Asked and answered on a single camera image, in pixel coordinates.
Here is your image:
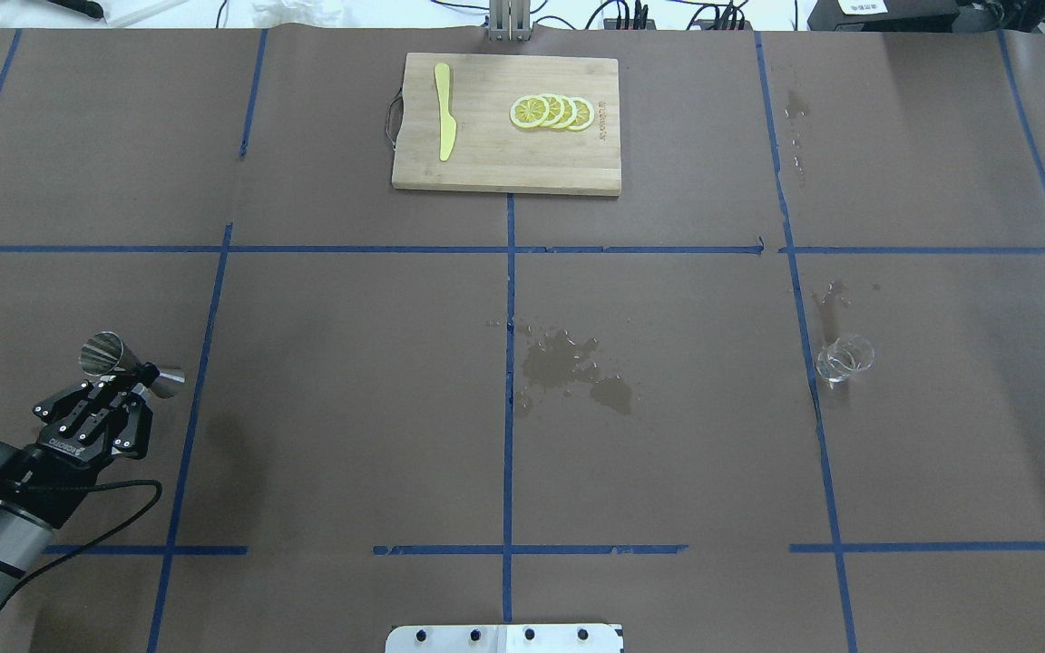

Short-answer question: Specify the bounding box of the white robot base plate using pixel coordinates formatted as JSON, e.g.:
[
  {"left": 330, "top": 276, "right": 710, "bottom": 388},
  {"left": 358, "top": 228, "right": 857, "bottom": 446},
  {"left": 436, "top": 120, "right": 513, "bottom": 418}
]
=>
[{"left": 385, "top": 623, "right": 625, "bottom": 652}]

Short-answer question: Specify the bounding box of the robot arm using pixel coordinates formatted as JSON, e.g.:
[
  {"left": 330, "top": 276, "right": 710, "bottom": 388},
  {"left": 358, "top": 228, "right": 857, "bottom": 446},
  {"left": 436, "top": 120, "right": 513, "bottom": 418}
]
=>
[{"left": 0, "top": 363, "right": 161, "bottom": 613}]

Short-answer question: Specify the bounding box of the steel measuring jigger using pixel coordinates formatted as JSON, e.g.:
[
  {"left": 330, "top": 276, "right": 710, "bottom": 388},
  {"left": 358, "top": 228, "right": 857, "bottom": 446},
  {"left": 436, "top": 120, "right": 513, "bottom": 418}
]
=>
[{"left": 78, "top": 331, "right": 186, "bottom": 398}]

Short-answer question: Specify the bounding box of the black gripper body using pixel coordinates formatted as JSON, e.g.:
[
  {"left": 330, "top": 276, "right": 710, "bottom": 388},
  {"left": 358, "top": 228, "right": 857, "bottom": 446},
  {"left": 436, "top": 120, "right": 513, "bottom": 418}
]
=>
[{"left": 13, "top": 413, "right": 138, "bottom": 528}]

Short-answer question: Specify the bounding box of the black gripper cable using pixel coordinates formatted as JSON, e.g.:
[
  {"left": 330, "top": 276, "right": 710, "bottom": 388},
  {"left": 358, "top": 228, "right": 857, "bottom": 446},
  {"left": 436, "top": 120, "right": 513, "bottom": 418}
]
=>
[{"left": 0, "top": 479, "right": 164, "bottom": 649}]

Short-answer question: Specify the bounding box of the aluminium frame post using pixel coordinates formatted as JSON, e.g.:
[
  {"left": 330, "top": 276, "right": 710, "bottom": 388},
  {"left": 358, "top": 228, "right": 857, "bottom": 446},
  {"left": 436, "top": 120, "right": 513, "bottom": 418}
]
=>
[{"left": 485, "top": 0, "right": 533, "bottom": 43}]

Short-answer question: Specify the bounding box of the yellow plastic knife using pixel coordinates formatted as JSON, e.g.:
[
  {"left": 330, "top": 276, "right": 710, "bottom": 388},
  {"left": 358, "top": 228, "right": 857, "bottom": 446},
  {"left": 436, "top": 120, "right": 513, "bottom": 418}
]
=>
[{"left": 433, "top": 62, "right": 457, "bottom": 162}]

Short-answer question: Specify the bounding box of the bamboo cutting board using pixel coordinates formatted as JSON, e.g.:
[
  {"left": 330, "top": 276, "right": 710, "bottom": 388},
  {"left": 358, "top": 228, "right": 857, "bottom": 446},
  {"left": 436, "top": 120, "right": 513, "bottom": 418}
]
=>
[{"left": 391, "top": 53, "right": 622, "bottom": 197}]

